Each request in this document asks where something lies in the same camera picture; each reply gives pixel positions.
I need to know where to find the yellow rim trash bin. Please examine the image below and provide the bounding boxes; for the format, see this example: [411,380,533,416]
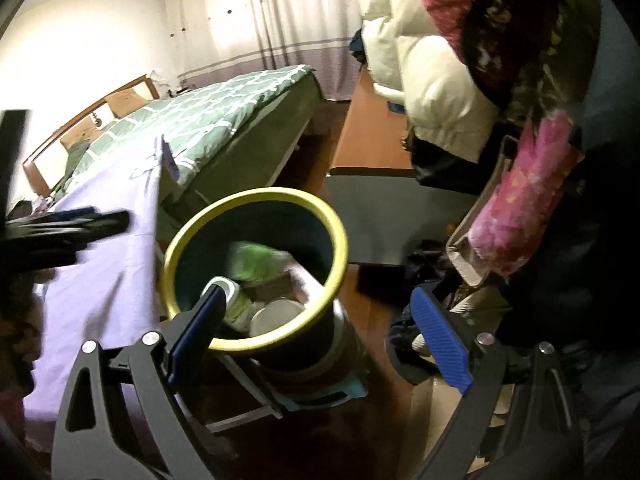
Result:
[160,188,368,411]

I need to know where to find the wooden headboard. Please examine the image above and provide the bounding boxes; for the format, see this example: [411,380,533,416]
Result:
[22,75,160,197]

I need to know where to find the purple floral tablecloth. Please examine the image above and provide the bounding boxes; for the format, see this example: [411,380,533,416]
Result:
[24,133,175,452]

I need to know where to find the brown pillow left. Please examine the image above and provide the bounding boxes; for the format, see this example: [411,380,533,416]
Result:
[60,117,102,152]

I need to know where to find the brown pillow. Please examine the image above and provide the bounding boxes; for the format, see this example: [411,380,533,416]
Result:
[105,88,150,119]
[60,117,102,152]

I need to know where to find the pink dotted jacket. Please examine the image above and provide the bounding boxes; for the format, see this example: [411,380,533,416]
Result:
[468,110,580,278]

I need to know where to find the green tissue pack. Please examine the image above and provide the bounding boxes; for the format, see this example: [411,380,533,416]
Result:
[227,242,293,283]

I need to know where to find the brown pillow right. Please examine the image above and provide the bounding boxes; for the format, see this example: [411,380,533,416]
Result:
[105,88,150,119]

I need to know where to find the wooden desk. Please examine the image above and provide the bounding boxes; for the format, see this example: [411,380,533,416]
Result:
[324,70,475,266]

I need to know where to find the green plaid bed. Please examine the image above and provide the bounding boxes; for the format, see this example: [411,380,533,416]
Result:
[52,63,327,212]

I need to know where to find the pink white curtain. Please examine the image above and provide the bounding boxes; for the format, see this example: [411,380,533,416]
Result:
[165,0,361,101]

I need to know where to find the cream puffer jacket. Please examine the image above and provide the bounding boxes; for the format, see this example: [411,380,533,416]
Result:
[358,0,497,162]

